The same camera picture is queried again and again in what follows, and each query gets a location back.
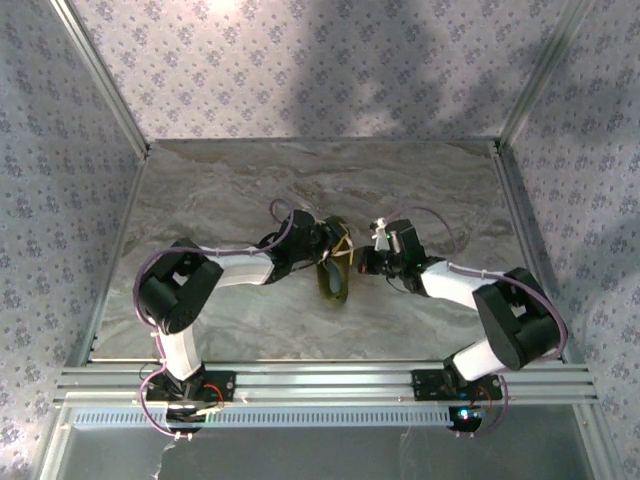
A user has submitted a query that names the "cream shoelace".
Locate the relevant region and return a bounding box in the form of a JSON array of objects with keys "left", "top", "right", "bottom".
[{"left": 319, "top": 233, "right": 356, "bottom": 269}]

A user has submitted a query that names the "olive green canvas shoe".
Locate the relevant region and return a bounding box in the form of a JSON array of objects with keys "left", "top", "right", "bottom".
[{"left": 315, "top": 214, "right": 357, "bottom": 307}]

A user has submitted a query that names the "grey metal base panel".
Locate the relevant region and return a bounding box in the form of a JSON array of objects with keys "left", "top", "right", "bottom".
[{"left": 39, "top": 405, "right": 609, "bottom": 480}]

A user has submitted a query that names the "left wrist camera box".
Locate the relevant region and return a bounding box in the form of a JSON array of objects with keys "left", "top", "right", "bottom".
[{"left": 291, "top": 209, "right": 322, "bottom": 237}]

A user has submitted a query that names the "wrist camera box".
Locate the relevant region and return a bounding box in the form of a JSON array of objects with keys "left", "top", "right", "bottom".
[
  {"left": 372, "top": 216, "right": 427, "bottom": 262},
  {"left": 291, "top": 209, "right": 322, "bottom": 237}
]

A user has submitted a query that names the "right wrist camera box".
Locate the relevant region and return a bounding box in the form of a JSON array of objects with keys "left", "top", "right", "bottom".
[{"left": 372, "top": 216, "right": 427, "bottom": 262}]

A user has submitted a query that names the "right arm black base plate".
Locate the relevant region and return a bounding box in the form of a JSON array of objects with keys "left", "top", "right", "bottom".
[{"left": 410, "top": 368, "right": 504, "bottom": 402}]

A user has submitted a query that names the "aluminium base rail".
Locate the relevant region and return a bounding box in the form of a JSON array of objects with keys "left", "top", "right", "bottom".
[{"left": 53, "top": 362, "right": 600, "bottom": 407}]

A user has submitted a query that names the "aluminium side rail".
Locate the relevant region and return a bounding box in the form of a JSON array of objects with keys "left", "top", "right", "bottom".
[
  {"left": 491, "top": 140, "right": 579, "bottom": 364},
  {"left": 66, "top": 149, "right": 151, "bottom": 367}
]

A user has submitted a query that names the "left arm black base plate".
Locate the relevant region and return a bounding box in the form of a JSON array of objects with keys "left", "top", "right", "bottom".
[{"left": 143, "top": 368, "right": 237, "bottom": 404}]

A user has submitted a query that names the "grey slotted cable duct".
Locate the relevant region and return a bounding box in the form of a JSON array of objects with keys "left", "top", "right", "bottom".
[{"left": 72, "top": 405, "right": 454, "bottom": 430}]

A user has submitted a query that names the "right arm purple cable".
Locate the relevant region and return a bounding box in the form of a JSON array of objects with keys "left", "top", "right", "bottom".
[{"left": 384, "top": 205, "right": 571, "bottom": 439}]

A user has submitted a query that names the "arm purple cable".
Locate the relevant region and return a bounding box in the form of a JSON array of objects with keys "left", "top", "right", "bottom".
[
  {"left": 132, "top": 198, "right": 297, "bottom": 442},
  {"left": 384, "top": 205, "right": 571, "bottom": 439}
]

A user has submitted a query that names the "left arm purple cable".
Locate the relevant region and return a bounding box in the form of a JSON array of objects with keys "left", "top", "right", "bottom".
[{"left": 132, "top": 198, "right": 297, "bottom": 442}]

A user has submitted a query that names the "aluminium corner post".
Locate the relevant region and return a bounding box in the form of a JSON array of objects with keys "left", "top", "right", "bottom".
[
  {"left": 496, "top": 0, "right": 597, "bottom": 151},
  {"left": 48, "top": 0, "right": 152, "bottom": 157}
]

